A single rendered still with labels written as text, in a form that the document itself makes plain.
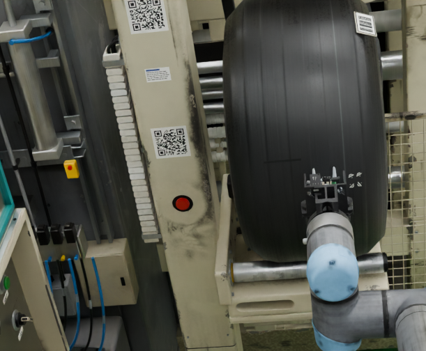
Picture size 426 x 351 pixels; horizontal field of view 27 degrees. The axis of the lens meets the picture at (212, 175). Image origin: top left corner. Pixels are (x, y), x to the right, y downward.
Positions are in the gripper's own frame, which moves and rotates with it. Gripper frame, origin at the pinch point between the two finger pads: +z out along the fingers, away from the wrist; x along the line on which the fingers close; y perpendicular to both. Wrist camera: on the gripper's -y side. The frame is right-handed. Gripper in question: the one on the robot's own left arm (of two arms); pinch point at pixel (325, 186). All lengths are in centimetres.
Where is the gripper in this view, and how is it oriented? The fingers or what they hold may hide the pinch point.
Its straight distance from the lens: 163.1
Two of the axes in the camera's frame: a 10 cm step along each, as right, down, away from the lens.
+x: -9.9, 0.8, 1.2
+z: 0.7, -4.5, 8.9
